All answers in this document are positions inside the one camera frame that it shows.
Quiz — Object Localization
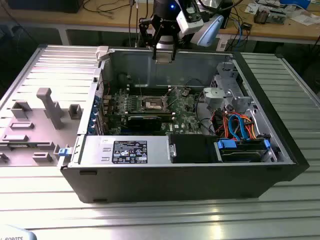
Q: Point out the blue plastic case latch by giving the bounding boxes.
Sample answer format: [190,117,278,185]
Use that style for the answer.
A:
[57,147,73,158]

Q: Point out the pale teach pendant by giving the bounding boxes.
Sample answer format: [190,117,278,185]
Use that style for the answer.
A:
[0,223,38,240]

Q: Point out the CPU socket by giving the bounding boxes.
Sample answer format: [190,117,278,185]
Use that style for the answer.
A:
[140,94,168,112]

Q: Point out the black open PC case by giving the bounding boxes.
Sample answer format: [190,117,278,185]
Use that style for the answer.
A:
[56,44,311,205]

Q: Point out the white paper sheets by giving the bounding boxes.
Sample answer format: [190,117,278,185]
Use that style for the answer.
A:
[291,14,320,26]

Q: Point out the silver power supply with label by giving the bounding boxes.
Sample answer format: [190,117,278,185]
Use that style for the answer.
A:
[81,135,174,166]

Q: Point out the orange and red wire bundle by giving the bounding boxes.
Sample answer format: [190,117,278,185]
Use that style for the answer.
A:
[212,109,263,141]

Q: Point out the long wooden desk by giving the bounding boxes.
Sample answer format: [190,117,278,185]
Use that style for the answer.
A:
[0,0,320,47]

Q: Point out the grey metal drive cage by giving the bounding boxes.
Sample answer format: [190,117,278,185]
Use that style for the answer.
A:
[209,61,253,113]

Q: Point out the green motherboard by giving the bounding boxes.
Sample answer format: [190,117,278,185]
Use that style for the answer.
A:
[99,86,218,138]

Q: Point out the blue expansion slot retainers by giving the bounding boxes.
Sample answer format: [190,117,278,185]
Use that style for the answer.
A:
[86,94,103,136]

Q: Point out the grey electronic device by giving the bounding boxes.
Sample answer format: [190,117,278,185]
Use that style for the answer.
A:
[268,8,287,25]

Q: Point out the thin red wire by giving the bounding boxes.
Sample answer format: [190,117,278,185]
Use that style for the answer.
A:
[97,81,112,97]

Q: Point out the thin wire locking lever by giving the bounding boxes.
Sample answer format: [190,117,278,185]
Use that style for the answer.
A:
[166,96,181,108]
[137,76,144,98]

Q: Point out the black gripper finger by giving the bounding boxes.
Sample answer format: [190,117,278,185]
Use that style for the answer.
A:
[138,16,162,61]
[166,23,182,61]

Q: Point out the black graphics card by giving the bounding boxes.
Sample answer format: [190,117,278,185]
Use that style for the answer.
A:
[126,115,163,133]

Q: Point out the grey parts rack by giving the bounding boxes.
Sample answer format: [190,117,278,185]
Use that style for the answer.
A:
[0,87,85,167]

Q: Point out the pale grey case latch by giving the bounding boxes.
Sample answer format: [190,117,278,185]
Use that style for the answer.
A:
[96,45,111,62]

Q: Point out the blue cardboard box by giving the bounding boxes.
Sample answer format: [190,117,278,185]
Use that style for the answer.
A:
[279,0,312,10]

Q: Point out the hard disk in blue carrier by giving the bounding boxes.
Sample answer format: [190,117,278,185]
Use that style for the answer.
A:
[214,138,272,163]

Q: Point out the black RAM slot bank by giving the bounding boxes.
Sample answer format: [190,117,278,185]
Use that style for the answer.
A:
[109,111,175,121]
[126,84,173,96]

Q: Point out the blue flat wire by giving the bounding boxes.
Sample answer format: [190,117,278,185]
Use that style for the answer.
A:
[227,112,250,141]

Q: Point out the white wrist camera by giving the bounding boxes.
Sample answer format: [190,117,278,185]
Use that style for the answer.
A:
[176,4,205,35]

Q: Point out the metal heat sink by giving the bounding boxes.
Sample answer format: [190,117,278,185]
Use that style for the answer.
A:
[253,6,270,25]

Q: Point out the silver CPU plate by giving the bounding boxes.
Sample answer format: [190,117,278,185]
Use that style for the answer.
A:
[154,50,174,65]

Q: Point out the metal socket cover frame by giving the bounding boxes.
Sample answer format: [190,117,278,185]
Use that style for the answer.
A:
[161,86,177,107]

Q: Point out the black monitor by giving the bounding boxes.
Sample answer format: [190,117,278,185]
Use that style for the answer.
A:
[4,0,81,14]

